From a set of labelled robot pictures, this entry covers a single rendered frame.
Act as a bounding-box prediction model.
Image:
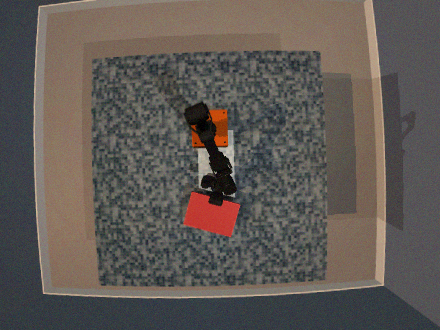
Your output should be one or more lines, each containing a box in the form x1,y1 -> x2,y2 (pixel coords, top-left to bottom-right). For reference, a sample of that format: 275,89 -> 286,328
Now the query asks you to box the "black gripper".
208,179 -> 224,207

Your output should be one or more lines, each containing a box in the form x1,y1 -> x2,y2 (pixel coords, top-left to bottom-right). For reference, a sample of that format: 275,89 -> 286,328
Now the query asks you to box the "red panel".
183,191 -> 240,237

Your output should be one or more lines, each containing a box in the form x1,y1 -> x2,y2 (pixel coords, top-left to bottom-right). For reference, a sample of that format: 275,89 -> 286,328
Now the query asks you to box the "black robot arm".
183,102 -> 237,195

